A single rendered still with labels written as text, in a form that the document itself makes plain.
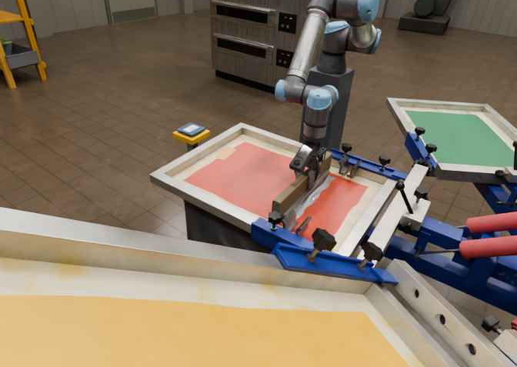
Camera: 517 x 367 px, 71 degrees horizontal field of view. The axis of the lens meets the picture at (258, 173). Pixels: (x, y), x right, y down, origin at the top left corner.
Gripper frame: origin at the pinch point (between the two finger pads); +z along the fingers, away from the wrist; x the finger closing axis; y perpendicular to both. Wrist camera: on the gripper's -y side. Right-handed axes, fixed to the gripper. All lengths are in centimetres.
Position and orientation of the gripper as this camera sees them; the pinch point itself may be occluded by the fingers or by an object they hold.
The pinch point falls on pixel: (304, 185)
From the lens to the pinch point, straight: 134.5
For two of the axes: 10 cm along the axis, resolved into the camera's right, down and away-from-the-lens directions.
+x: -8.3, -3.4, 4.5
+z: -0.5, 8.5, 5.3
